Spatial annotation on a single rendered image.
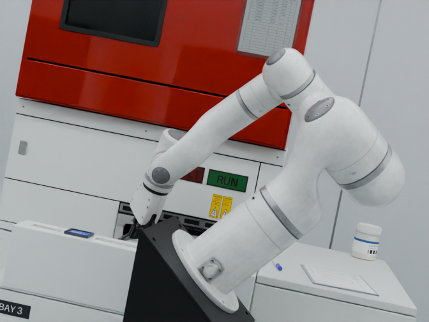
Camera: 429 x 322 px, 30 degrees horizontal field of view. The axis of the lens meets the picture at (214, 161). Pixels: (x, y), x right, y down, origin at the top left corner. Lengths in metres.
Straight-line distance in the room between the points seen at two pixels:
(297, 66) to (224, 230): 0.48
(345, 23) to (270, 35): 1.58
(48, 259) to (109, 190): 0.63
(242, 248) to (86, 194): 1.04
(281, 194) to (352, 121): 0.18
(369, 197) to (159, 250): 0.39
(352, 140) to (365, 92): 2.42
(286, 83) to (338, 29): 2.08
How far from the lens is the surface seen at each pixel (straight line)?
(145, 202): 2.14
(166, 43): 2.33
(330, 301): 1.75
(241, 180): 2.34
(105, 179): 2.41
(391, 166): 1.48
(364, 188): 1.47
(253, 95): 1.98
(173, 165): 1.99
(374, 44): 3.86
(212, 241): 1.49
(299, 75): 1.79
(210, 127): 2.02
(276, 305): 1.75
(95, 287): 1.80
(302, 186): 1.44
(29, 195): 2.48
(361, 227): 2.29
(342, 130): 1.41
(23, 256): 1.84
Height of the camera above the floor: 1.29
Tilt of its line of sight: 3 degrees down
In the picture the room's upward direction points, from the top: 11 degrees clockwise
